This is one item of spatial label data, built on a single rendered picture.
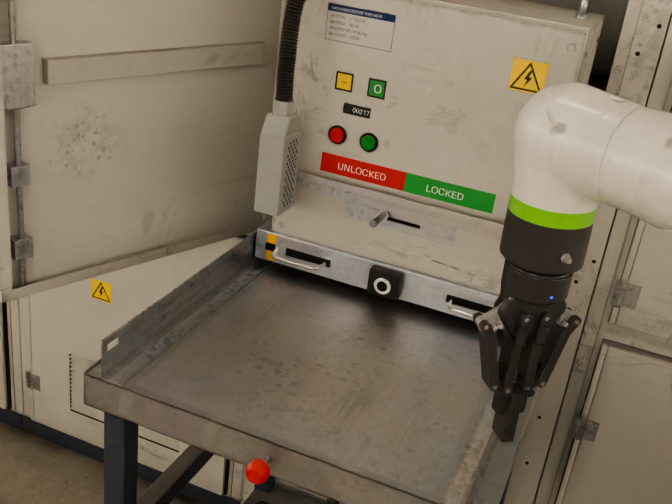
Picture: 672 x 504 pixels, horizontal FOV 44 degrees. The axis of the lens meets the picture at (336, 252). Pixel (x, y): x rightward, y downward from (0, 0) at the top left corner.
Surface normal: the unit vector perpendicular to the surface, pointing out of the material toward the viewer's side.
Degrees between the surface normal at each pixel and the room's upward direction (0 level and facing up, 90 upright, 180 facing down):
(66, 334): 90
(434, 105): 90
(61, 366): 90
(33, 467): 0
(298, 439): 0
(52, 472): 0
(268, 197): 90
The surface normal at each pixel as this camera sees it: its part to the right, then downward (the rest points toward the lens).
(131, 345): 0.92, 0.26
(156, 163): 0.72, 0.37
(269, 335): 0.12, -0.90
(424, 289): -0.38, 0.35
